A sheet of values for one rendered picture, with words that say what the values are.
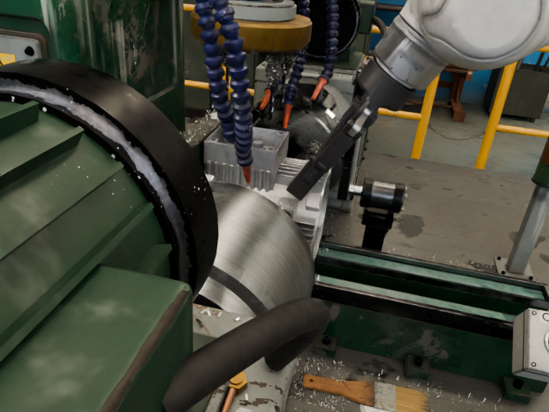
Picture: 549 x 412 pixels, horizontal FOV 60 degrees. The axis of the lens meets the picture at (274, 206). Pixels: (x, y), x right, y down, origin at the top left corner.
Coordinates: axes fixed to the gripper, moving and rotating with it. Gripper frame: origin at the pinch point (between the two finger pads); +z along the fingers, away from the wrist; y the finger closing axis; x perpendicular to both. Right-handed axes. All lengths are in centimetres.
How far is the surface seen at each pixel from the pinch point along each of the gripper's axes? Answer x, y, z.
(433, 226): 40, -51, 13
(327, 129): 0.0, -26.9, 1.2
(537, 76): 165, -458, -22
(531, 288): 45.7, -11.9, -3.7
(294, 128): -5.4, -26.7, 5.3
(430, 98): 54, -232, 19
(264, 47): -16.2, 2.0, -12.7
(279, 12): -17.4, -1.9, -16.7
